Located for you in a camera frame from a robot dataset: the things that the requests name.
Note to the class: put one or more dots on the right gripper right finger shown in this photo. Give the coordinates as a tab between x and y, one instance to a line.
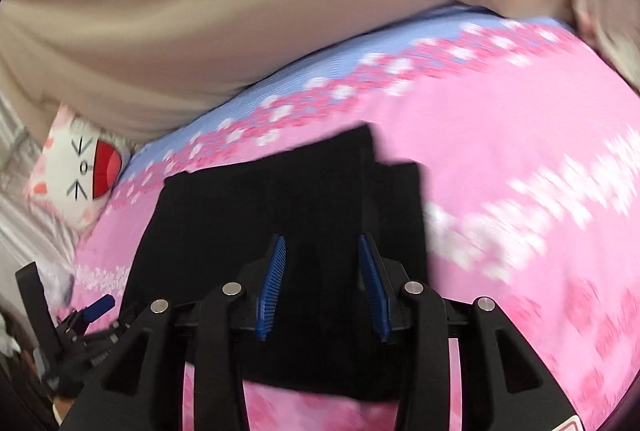
504	383

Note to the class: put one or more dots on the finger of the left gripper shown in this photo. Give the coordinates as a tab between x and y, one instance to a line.
97	309

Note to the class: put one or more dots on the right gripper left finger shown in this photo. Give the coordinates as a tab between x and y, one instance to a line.
138	386

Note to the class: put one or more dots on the black pants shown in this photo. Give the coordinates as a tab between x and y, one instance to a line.
320	198

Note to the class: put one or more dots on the white cat face pillow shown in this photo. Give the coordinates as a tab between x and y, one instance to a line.
77	170

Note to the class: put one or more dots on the pink floral bed sheet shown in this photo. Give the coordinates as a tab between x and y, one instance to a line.
529	145

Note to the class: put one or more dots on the patterned beige cloth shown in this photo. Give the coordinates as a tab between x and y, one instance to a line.
611	27

